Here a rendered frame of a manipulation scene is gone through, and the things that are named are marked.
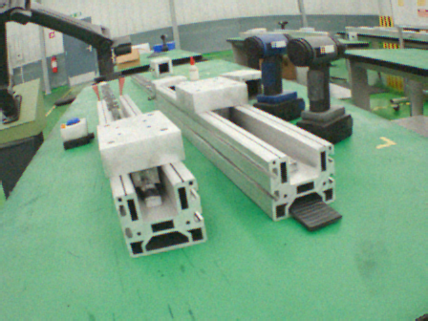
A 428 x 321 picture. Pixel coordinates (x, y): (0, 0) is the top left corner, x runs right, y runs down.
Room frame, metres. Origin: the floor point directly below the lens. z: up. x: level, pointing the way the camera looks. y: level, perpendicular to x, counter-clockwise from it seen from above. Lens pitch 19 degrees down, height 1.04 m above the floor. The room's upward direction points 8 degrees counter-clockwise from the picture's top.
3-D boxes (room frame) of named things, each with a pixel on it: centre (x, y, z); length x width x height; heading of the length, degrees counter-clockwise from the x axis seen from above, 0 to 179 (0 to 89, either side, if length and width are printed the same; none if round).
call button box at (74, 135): (1.08, 0.36, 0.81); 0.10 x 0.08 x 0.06; 105
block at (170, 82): (1.31, 0.11, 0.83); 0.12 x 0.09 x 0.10; 105
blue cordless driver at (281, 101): (1.01, -0.20, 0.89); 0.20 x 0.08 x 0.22; 127
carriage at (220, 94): (0.88, -0.01, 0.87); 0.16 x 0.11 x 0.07; 15
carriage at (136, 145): (0.59, 0.11, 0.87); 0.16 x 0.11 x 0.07; 15
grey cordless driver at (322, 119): (0.80, -0.26, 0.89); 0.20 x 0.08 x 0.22; 127
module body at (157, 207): (0.84, 0.17, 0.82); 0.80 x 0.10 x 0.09; 15
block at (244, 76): (1.22, -0.10, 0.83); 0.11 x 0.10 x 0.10; 120
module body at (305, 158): (0.88, -0.01, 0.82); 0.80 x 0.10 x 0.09; 15
